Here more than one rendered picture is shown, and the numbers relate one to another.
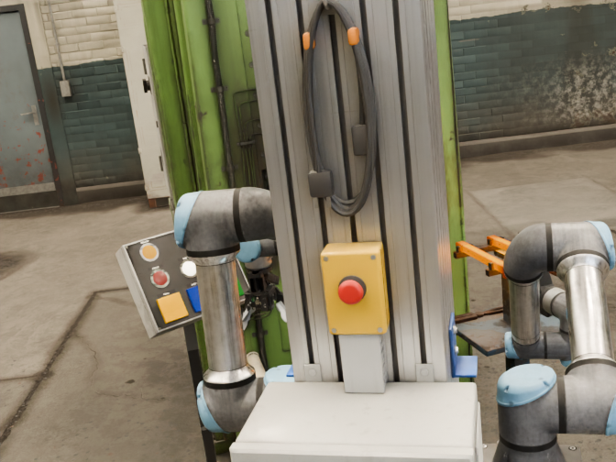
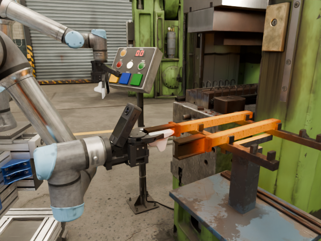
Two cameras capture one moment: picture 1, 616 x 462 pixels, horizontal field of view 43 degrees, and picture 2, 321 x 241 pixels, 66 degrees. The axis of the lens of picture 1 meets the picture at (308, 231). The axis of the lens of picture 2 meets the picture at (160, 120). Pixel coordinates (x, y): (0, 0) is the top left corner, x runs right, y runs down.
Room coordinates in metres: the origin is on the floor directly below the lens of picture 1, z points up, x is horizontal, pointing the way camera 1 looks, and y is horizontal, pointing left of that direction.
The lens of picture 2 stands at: (2.02, -1.25, 1.20)
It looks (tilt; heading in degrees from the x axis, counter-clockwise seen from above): 17 degrees down; 74
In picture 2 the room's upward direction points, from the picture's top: straight up
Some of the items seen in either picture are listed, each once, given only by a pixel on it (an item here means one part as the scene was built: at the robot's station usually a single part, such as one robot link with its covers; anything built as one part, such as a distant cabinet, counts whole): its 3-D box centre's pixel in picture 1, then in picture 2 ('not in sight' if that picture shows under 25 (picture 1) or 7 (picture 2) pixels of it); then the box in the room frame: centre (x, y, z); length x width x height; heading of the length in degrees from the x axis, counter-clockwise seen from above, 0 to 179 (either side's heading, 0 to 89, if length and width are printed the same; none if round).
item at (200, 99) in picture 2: not in sight; (228, 93); (2.73, -0.07, 0.96); 0.42 x 0.20 x 0.09; 11
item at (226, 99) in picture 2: not in sight; (229, 104); (2.62, -0.28, 0.95); 0.12 x 0.08 x 0.06; 11
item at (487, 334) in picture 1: (515, 324); (240, 208); (2.45, -0.66, 0.70); 0.40 x 0.30 x 0.02; 106
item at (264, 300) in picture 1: (260, 287); (100, 71); (2.07, 0.15, 1.07); 0.09 x 0.08 x 0.12; 165
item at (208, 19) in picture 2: not in sight; (233, 23); (2.73, -0.07, 1.32); 0.42 x 0.20 x 0.10; 11
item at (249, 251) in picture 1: (255, 243); (79, 40); (1.97, 0.14, 1.23); 0.11 x 0.11 x 0.08; 83
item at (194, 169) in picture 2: not in sight; (232, 142); (2.75, -0.12, 0.69); 0.56 x 0.38 x 0.45; 11
